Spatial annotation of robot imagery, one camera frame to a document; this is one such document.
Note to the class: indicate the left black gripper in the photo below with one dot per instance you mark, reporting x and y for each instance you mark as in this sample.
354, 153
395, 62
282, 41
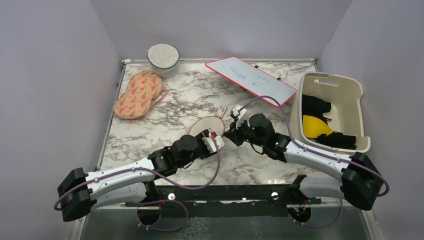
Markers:
199, 138

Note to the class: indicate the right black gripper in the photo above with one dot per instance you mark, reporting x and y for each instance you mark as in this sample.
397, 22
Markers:
233, 133

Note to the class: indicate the beige mesh laundry bag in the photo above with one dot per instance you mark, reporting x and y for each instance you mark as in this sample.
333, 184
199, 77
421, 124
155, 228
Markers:
212, 123

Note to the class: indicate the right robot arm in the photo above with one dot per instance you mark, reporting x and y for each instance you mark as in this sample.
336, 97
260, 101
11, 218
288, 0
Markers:
353, 178

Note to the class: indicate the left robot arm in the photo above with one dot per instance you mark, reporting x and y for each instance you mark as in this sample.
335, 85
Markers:
80, 191

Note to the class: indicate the cream plastic laundry basket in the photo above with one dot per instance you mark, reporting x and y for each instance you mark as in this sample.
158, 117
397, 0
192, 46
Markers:
344, 94

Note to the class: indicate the grey-rimmed mesh laundry bag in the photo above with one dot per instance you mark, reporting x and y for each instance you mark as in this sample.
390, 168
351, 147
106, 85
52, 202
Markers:
164, 60

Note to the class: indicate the small red white card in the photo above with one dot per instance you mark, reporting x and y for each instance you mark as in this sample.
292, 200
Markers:
221, 110

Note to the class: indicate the red-framed whiteboard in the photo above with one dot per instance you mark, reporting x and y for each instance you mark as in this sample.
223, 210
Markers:
253, 80

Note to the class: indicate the yellow garment in basket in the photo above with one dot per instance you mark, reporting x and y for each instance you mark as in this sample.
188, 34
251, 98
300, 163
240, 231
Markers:
314, 127

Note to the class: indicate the black garment in basket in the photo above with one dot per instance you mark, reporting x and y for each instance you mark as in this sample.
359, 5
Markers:
313, 106

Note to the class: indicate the floral orange sleep mask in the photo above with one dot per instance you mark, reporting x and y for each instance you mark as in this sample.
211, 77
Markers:
144, 90

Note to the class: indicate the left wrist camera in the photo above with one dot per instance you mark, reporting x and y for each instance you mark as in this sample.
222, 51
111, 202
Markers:
213, 142

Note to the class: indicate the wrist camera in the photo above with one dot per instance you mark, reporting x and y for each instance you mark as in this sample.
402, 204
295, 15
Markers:
213, 142
238, 113

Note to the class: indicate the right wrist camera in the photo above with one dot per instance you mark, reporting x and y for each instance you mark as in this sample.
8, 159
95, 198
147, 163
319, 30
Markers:
238, 113

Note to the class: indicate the black metal base rail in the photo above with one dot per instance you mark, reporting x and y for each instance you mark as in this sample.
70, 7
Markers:
216, 201

